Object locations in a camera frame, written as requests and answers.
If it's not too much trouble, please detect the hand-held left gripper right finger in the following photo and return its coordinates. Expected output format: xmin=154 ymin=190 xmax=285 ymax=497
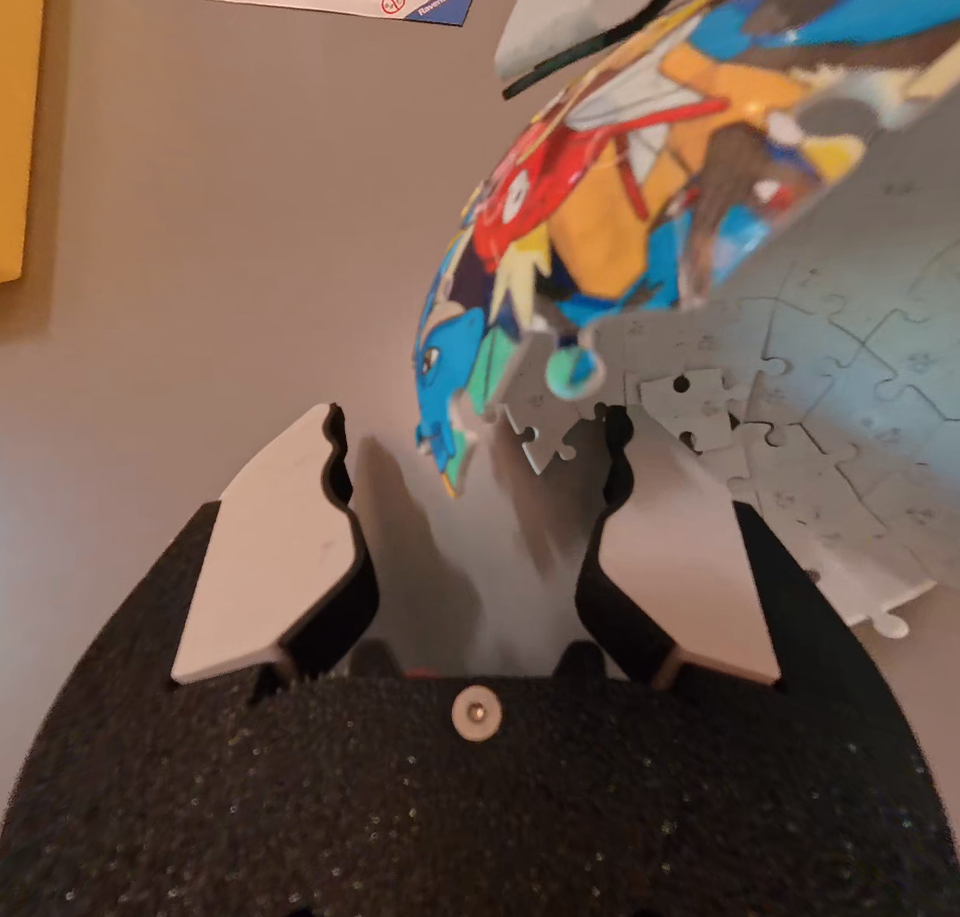
xmin=574 ymin=404 xmax=783 ymax=691

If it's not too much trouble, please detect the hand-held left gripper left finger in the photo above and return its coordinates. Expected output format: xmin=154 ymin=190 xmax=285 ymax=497
xmin=170 ymin=402 xmax=381 ymax=687

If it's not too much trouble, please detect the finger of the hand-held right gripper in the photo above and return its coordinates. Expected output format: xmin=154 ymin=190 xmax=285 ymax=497
xmin=495 ymin=0 xmax=725 ymax=102

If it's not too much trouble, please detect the single puzzle piece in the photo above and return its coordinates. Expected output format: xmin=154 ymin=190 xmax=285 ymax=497
xmin=637 ymin=368 xmax=753 ymax=457

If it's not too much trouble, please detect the colourful puzzle ball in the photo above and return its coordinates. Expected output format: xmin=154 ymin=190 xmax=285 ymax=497
xmin=414 ymin=0 xmax=960 ymax=641

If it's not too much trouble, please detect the yellow plastic bin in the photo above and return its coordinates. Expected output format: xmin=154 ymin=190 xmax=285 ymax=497
xmin=0 ymin=0 xmax=50 ymax=284

